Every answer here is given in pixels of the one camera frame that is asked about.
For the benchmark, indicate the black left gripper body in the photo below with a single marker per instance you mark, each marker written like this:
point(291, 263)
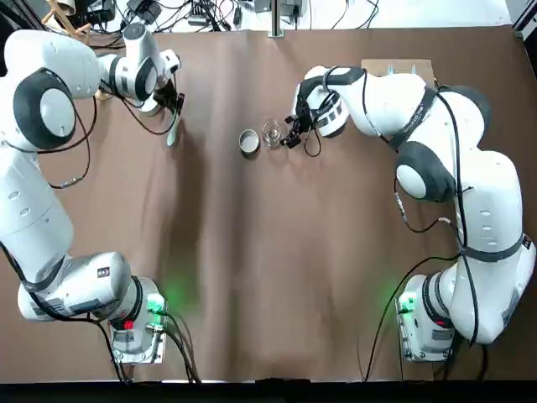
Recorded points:
point(165, 96)

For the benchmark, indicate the wooden cup stand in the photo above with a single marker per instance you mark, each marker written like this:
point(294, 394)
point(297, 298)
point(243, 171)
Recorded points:
point(81, 30)

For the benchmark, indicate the aluminium profile post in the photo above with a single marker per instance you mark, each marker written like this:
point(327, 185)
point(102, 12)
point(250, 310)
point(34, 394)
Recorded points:
point(277, 19)

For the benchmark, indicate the wooden cutting board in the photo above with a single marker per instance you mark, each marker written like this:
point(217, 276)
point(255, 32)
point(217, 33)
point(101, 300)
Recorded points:
point(373, 67)

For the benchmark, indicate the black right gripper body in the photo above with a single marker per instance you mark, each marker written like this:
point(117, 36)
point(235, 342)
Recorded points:
point(303, 119)

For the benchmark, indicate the black usb hub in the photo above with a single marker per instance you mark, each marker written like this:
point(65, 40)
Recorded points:
point(199, 17)

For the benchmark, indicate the transparent glass spice bottle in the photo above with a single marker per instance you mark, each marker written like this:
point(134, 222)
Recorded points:
point(272, 134)

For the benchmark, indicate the silver metal bottle lid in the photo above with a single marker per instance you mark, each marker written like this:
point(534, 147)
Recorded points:
point(249, 142)

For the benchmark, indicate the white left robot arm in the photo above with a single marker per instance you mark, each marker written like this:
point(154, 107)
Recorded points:
point(38, 210)

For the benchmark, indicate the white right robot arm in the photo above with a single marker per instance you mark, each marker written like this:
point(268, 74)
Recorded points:
point(486, 210)

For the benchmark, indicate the pale green plastic spoon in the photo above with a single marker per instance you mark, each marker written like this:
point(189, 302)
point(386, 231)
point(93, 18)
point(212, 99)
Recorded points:
point(172, 138)

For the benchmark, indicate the white desk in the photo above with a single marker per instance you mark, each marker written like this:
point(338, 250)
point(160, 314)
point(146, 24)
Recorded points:
point(398, 14)

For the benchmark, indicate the white cup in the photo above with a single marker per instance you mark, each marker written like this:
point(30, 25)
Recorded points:
point(66, 4)

